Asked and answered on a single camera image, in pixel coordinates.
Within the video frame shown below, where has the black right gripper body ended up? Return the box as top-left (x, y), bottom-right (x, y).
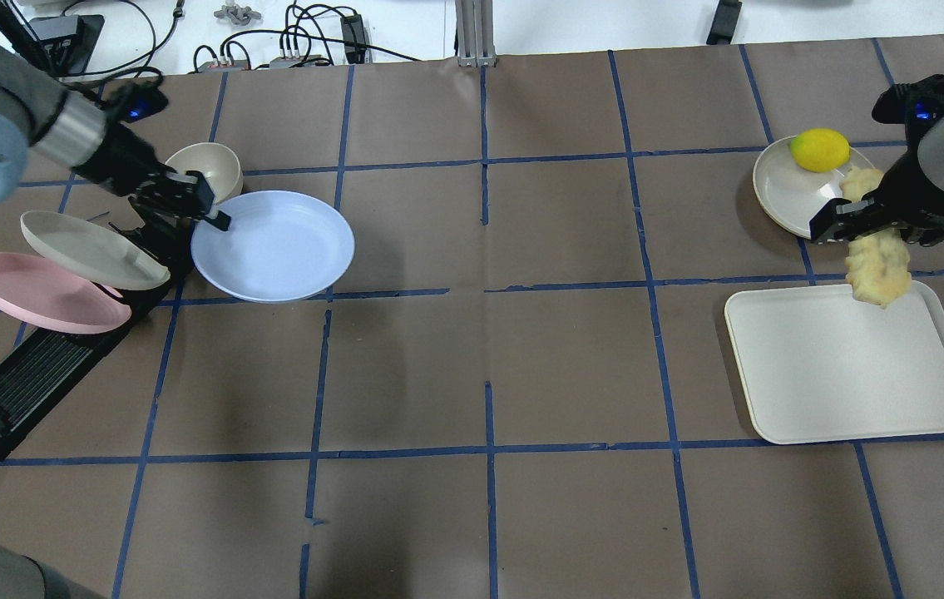
top-left (859, 149), bottom-right (944, 247)

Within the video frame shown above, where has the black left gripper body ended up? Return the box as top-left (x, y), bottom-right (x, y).
top-left (85, 125), bottom-right (190, 217)

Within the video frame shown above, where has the blue plate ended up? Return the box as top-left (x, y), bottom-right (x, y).
top-left (190, 190), bottom-right (355, 304)

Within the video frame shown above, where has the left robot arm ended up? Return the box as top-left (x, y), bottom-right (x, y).
top-left (0, 46), bottom-right (231, 230)

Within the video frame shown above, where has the cream round plate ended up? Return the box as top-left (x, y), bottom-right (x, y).
top-left (752, 136), bottom-right (875, 241)

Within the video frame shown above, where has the cream plate in rack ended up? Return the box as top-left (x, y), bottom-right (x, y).
top-left (20, 210), bottom-right (171, 291)

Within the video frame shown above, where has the pink plate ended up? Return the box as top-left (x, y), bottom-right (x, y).
top-left (0, 253), bottom-right (132, 334)

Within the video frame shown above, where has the cream bowl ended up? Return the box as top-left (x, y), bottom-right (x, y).
top-left (165, 141), bottom-right (244, 205)

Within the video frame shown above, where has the yellow lemon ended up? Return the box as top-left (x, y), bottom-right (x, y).
top-left (788, 127), bottom-right (851, 173)

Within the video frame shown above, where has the black monitor stand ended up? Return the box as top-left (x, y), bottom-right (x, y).
top-left (0, 1), bottom-right (104, 78)

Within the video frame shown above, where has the white rectangular tray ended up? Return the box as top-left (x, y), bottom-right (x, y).
top-left (724, 283), bottom-right (944, 444)

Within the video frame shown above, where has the black dish rack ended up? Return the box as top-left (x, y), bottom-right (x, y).
top-left (0, 207), bottom-right (194, 460)

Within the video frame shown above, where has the black power adapter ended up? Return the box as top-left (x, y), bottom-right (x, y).
top-left (341, 12), bottom-right (370, 64)

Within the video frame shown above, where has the aluminium frame post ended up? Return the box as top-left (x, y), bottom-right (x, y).
top-left (455, 0), bottom-right (497, 67)

